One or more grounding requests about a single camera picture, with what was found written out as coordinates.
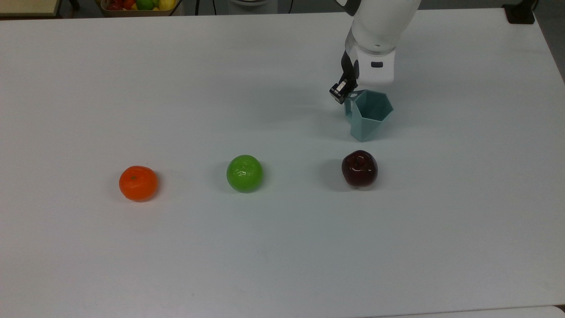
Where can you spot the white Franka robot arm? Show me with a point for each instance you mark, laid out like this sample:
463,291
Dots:
379,26

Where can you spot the dark red apple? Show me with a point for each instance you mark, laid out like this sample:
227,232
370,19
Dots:
359,170

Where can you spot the orange mandarin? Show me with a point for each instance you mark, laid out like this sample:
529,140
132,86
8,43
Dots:
138,184

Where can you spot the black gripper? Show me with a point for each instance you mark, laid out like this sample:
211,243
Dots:
348,70

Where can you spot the green apple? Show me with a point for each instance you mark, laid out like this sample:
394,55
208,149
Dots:
245,174

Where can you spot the teal hexagonal mug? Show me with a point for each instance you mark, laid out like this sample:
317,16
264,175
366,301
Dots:
366,128

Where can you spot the yellow fruit in basket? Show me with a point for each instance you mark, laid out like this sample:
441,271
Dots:
167,4

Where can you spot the red fruit in basket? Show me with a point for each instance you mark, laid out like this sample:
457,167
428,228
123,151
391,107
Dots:
119,4

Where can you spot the light wooden board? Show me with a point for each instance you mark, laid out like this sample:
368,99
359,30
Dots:
28,6

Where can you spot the brown fruit basket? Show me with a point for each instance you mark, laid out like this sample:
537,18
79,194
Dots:
132,13

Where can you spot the green fruit in basket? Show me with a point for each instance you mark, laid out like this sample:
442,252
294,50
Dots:
145,4

